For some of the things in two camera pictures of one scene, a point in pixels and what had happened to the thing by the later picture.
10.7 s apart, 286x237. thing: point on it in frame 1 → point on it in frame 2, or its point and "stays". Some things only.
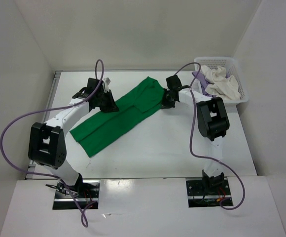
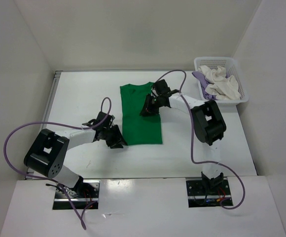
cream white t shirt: [223, 85] stays
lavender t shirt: [201, 79] stays
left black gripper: [112, 106] → [118, 138]
